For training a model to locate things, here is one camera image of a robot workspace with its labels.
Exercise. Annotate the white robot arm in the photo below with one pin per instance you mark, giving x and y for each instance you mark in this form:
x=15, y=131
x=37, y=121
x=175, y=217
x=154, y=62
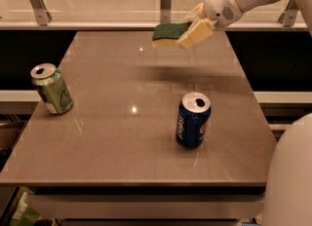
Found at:
x=288, y=195

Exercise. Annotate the left metal rail bracket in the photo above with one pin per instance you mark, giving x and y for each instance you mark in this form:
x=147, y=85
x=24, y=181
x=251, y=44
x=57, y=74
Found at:
x=42, y=15

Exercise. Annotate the right metal rail bracket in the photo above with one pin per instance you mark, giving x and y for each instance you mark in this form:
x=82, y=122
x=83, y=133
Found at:
x=289, y=15

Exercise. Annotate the middle metal rail bracket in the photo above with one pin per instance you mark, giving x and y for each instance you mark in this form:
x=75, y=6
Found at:
x=165, y=11

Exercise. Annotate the green soda can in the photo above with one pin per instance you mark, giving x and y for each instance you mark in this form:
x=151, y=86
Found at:
x=49, y=84

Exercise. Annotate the green and yellow sponge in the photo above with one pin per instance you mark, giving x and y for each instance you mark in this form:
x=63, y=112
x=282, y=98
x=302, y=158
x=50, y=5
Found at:
x=168, y=34

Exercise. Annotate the green bag under table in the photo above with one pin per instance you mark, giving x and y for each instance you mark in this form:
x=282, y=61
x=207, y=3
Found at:
x=24, y=215

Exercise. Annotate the metal rail bracket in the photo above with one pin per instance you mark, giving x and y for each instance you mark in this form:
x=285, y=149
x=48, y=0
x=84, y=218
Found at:
x=165, y=11
x=42, y=15
x=289, y=15

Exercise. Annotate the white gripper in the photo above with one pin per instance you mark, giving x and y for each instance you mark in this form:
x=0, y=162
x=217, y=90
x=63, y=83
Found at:
x=221, y=5

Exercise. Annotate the blue Pepsi can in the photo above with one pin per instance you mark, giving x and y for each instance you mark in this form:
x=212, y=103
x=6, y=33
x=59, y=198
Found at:
x=194, y=112

